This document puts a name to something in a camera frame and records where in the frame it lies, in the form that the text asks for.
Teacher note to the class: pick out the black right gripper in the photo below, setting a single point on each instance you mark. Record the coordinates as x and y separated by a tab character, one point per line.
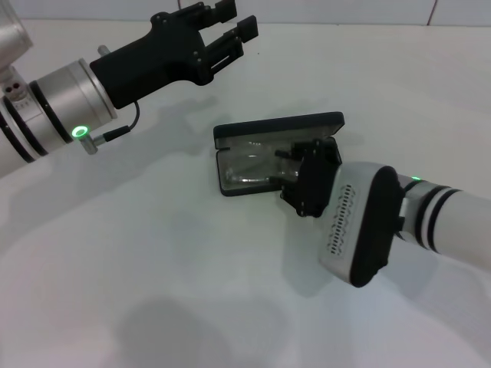
314	184

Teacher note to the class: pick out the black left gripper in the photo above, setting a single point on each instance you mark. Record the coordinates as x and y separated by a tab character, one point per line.
153	61

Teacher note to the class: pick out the black glasses case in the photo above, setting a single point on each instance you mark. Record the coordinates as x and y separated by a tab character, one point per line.
276	124

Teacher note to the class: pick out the clear white glasses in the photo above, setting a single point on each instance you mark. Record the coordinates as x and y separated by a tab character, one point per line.
245	178

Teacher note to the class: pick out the white and silver right robot arm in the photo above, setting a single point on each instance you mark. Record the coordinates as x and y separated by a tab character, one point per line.
460	222

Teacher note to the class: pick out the silver connector stub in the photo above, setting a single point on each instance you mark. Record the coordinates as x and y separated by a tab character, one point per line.
103	50

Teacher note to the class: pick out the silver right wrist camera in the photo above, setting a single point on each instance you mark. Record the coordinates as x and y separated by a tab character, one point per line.
356	226

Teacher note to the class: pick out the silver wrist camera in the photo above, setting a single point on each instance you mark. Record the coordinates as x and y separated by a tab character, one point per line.
11	30
356	226

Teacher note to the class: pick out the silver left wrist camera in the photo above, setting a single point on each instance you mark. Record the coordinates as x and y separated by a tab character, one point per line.
11	30

